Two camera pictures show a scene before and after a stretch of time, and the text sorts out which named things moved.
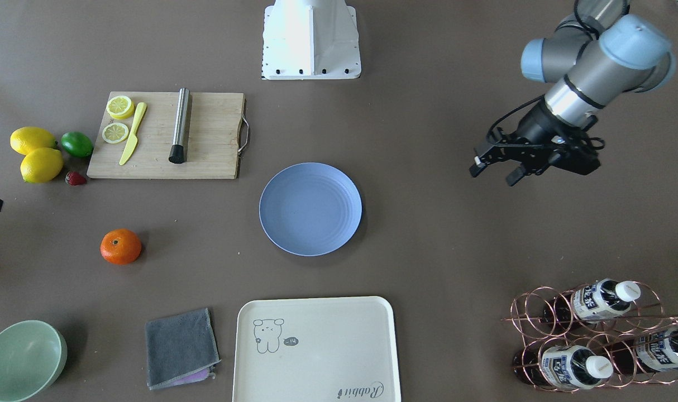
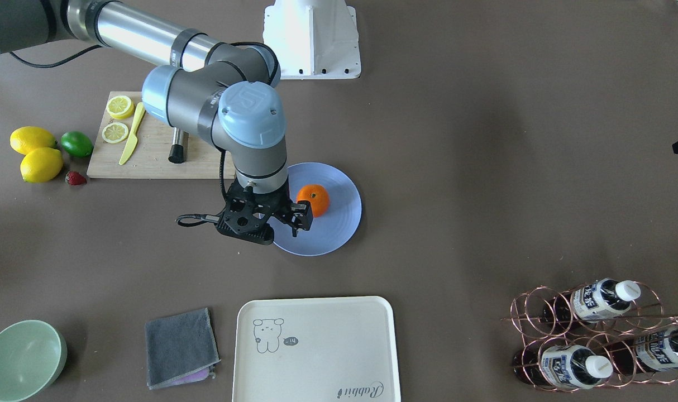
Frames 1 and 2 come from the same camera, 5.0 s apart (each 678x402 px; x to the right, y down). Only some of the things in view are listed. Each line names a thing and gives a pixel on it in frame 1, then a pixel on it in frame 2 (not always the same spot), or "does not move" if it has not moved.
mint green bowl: (21, 360) does not move
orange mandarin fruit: (120, 246) -> (317, 195)
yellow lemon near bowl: (41, 164) does not move
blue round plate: (310, 209) does not move
